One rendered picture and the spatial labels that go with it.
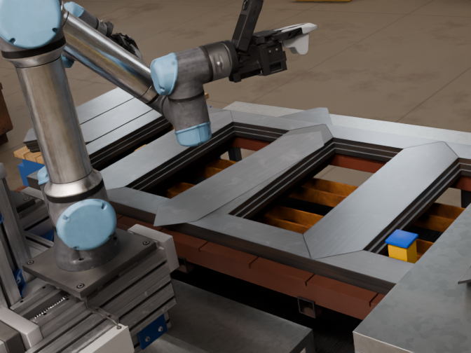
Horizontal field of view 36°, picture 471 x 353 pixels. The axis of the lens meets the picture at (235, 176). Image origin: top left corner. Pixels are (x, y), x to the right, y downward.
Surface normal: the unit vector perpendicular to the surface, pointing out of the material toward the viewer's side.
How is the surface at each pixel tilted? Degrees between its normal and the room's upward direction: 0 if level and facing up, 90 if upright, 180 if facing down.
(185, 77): 90
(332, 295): 90
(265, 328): 0
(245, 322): 0
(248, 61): 82
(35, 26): 82
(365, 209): 0
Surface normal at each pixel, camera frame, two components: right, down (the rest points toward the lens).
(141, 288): 0.74, 0.18
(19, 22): 0.36, 0.22
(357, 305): -0.63, 0.43
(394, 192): -0.16, -0.89
